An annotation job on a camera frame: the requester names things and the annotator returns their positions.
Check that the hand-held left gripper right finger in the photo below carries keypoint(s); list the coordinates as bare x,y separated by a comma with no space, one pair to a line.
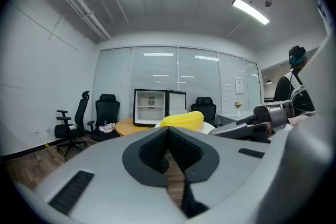
231,165

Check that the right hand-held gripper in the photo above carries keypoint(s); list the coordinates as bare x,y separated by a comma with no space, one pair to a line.
278,115

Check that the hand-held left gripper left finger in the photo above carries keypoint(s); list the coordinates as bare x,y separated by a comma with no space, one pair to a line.
105,181

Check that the black box lid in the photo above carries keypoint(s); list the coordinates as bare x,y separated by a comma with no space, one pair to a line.
149,107

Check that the person's right forearm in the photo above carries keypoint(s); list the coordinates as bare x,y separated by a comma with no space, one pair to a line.
300,120

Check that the white desk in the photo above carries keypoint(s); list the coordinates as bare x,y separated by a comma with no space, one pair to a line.
231,116

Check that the white vase with flowers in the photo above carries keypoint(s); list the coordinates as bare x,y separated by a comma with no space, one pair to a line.
238,108

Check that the white paper notice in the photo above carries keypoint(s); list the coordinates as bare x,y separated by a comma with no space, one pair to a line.
239,85

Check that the black office chair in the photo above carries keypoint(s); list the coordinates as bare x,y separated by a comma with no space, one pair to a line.
78,123
204,110
106,110

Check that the crumpled beige cloth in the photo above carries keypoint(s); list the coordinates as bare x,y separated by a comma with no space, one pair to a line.
107,127

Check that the round wooden table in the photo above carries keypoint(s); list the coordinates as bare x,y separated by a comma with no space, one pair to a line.
126,127

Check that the clear water bottle blue cap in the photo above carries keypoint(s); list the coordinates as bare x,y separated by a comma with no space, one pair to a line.
105,122

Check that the small white roll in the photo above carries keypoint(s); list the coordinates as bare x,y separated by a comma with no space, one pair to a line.
73,127

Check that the long ceiling light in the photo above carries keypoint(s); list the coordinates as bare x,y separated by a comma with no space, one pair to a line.
250,11

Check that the round ceiling sensor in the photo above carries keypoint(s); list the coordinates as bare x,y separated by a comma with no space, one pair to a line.
268,3

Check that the white ceiling pipes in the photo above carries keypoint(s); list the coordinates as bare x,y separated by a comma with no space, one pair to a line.
84,14

